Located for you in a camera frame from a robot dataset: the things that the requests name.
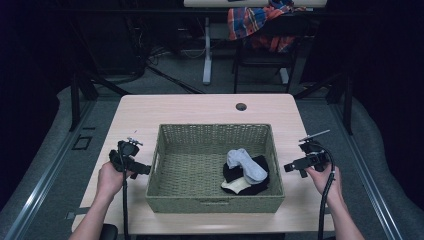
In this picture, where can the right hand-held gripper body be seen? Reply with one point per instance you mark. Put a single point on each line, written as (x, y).
(315, 151)

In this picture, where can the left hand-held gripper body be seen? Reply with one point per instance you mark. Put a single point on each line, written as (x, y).
(126, 154)

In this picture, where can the grey sock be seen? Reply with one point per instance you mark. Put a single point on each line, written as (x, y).
(246, 165)

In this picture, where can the cream and black sock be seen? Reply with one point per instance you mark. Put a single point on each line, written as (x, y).
(235, 187)

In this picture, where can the green woven basket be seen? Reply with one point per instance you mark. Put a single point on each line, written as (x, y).
(213, 168)

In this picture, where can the person's left hand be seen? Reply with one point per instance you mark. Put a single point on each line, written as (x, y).
(110, 180)

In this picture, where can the person's right hand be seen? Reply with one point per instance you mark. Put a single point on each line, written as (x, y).
(325, 181)

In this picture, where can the black metal stand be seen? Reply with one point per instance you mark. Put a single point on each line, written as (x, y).
(336, 96)
(83, 96)

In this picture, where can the black chair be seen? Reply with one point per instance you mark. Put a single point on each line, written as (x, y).
(266, 56)

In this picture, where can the plaid cloth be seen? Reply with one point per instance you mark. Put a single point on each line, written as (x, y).
(255, 21)

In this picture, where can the white desk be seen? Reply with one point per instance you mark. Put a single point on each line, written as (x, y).
(233, 3)

